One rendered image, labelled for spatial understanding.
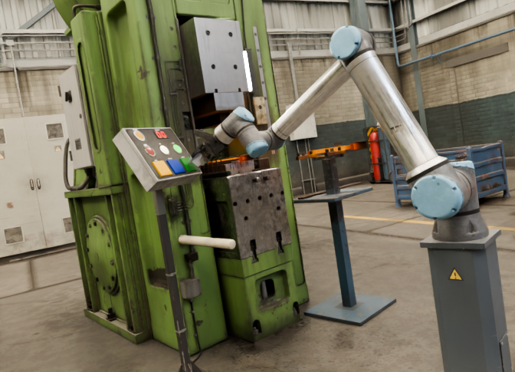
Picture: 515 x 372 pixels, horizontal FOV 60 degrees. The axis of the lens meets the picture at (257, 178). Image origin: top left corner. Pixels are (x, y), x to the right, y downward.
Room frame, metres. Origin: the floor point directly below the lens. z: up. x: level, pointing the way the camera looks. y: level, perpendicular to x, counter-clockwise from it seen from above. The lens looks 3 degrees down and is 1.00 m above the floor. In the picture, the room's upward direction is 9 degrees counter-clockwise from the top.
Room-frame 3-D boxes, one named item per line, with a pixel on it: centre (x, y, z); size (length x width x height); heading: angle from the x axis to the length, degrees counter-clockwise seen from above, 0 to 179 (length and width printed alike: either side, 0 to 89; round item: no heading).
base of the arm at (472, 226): (1.61, -0.70, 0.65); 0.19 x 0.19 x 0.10
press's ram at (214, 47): (2.65, 0.18, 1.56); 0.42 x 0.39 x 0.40; 39
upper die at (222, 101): (2.62, 0.22, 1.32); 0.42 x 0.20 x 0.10; 39
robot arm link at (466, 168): (1.60, -0.69, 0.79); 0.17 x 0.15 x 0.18; 143
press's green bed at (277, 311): (2.67, 0.18, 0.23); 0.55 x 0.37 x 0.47; 39
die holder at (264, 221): (2.67, 0.18, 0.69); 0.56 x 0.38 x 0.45; 39
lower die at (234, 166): (2.62, 0.22, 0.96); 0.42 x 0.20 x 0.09; 39
